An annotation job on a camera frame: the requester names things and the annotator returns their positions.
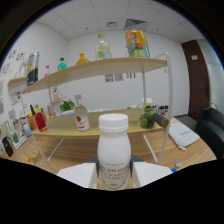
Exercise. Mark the green potted plant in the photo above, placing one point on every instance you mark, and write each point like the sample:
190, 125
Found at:
67, 106

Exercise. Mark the white-framed wooden shelf rack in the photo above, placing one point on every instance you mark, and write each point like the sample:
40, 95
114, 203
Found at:
100, 66

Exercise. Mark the small pink bottle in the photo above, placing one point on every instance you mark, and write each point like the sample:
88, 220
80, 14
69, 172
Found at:
47, 72

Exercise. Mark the wooden wall shelf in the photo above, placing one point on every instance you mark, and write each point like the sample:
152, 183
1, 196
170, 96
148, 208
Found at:
16, 81

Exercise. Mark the black bag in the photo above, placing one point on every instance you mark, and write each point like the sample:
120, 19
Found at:
7, 147

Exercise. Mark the yellow cartoon print can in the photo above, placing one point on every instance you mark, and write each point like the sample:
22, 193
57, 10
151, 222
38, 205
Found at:
137, 45

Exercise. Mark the red liquid glass bottle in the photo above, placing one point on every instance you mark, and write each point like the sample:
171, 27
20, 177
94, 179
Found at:
41, 121

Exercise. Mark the large black yellow can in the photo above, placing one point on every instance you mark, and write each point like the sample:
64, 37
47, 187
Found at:
32, 70

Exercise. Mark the green glass jar cork stopper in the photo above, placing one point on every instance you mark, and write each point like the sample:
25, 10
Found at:
146, 118

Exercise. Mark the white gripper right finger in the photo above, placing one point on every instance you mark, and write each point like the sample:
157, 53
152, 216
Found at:
150, 172

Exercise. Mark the black chair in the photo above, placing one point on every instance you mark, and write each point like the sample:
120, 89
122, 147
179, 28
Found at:
211, 133

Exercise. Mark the teal blue bottle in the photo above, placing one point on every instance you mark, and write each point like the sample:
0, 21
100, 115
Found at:
62, 65

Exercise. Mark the ceiling air vent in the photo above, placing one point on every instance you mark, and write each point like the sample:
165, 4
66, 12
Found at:
135, 24

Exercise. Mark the white milk bottle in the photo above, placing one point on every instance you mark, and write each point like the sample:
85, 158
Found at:
114, 153

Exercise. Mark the blue white cup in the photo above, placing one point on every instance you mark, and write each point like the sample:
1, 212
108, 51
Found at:
27, 130

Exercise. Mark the clear bottle with red label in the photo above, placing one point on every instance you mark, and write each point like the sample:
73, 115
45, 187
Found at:
82, 118

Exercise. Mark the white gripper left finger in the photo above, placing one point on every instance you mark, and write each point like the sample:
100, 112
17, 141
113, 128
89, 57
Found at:
78, 175

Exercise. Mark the clear bottle with green cap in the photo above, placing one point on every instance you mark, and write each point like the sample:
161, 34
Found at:
103, 50

